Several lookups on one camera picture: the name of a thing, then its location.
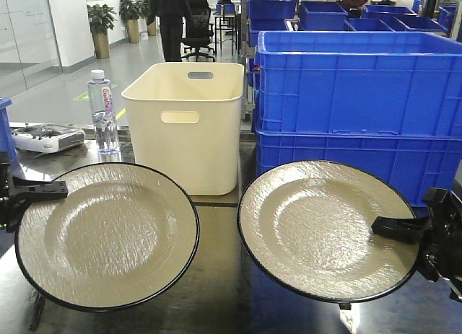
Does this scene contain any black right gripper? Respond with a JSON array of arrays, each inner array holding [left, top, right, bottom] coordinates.
[[371, 188, 461, 300]]

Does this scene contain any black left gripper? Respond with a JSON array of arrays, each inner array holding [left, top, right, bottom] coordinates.
[[1, 151, 69, 233]]

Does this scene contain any cream plate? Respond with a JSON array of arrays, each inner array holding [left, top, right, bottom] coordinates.
[[15, 162, 200, 312], [237, 160, 418, 303]]

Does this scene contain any blue bin on shelf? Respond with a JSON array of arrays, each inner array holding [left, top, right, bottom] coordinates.
[[247, 0, 297, 19], [361, 5, 417, 19], [299, 1, 348, 31]]

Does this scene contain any blue crate at left edge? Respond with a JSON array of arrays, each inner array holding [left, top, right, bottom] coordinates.
[[0, 97, 17, 165]]

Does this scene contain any white remote controller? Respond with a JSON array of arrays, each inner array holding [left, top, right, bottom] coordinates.
[[12, 124, 86, 154]]

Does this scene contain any large blue crate lower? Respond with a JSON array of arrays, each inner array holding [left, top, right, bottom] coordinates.
[[256, 131, 461, 206]]

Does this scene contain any large blue crate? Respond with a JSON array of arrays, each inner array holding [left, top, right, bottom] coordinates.
[[256, 131, 461, 206], [255, 31, 461, 138]]

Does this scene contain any clear water bottle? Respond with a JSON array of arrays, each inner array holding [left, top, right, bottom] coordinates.
[[87, 69, 120, 154]]

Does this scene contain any large blue crate upper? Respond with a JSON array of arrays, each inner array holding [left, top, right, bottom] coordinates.
[[255, 31, 461, 138]]

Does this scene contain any cream plastic bin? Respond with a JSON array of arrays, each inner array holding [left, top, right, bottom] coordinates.
[[121, 62, 244, 195]]

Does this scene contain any potted plant gold pot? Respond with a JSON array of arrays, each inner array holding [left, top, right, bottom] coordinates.
[[87, 4, 116, 59]]

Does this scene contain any black office chair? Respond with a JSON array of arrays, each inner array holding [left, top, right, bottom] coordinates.
[[181, 0, 216, 62]]

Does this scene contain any person in black clothes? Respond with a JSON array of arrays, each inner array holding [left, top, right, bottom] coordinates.
[[147, 0, 191, 62]]

